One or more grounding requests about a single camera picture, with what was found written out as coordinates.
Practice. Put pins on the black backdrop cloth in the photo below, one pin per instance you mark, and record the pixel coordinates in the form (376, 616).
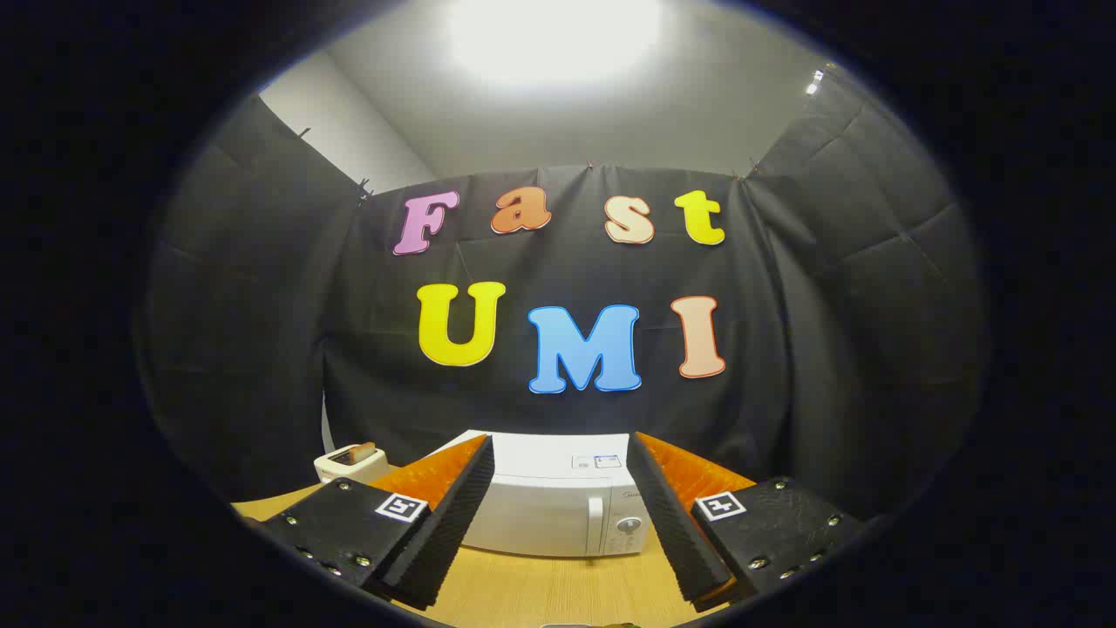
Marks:
(567, 410)

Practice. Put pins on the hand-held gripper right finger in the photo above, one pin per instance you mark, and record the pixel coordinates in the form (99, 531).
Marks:
(676, 523)

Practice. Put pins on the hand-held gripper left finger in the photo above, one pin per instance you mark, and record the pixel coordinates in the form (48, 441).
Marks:
(445, 532)

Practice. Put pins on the white microwave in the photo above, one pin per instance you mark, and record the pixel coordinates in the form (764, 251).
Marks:
(549, 506)

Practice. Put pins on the cream toaster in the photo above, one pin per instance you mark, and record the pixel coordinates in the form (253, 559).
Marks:
(336, 471)

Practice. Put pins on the brown toast slice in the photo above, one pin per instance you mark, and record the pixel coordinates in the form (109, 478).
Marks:
(356, 453)

